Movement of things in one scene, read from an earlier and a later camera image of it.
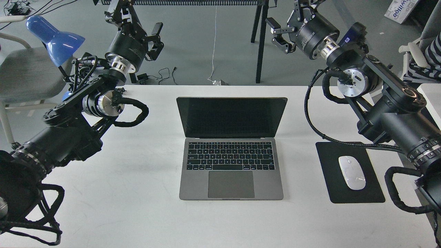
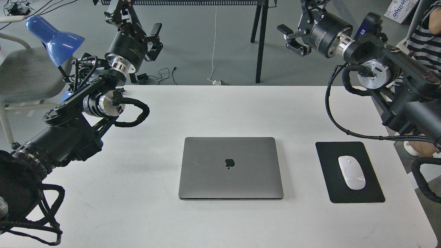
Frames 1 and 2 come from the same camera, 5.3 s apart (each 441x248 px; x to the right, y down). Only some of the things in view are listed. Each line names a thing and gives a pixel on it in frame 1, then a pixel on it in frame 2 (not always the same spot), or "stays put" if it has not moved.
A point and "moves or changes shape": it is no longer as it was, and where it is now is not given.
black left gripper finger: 157,28 stays put
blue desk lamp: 59,45 stays put
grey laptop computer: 231,150 moves or changes shape
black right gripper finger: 287,48 -> 302,51
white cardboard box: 399,10 stays put
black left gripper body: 132,45 stays put
